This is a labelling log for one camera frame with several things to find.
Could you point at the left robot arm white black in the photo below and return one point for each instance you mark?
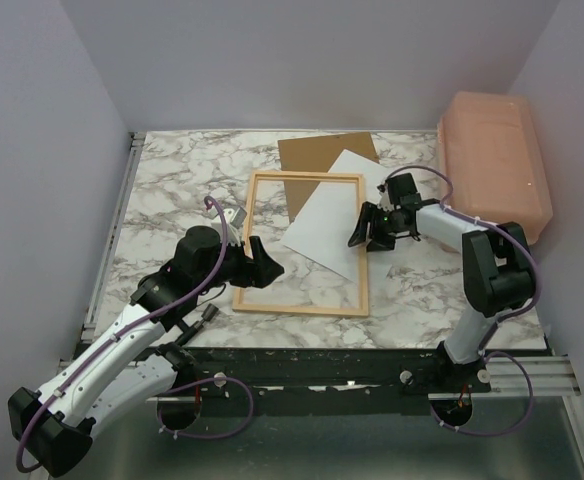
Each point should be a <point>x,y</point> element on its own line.
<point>58,422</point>

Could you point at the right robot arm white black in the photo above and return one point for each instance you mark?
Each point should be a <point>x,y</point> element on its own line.
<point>500,276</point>

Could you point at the translucent pink plastic box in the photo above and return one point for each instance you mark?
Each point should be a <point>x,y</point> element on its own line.
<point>488,148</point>

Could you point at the light wooden picture frame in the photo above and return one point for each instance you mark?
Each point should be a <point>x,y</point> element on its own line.
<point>238,304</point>

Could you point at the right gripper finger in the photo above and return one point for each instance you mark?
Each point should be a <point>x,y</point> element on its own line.
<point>367,214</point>
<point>381,245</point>

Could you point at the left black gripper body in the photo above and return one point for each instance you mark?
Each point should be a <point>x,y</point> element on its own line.
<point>234,265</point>

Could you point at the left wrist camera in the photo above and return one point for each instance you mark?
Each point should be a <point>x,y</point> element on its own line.
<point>235,217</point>

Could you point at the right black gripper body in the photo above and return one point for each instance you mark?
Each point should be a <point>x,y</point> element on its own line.
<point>385,221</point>

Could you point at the black T-handle tool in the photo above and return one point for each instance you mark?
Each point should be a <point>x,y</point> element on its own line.
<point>188,332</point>

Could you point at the brown cardboard backing board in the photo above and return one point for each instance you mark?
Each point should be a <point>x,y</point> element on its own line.
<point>317,154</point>

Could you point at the aluminium extrusion rail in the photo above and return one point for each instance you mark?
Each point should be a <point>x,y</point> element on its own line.
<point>549,377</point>

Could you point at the white photo paper sheet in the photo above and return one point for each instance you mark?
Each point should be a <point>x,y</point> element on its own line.
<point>327,220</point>

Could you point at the black mounting base rail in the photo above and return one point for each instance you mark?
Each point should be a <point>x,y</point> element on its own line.
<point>225,382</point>

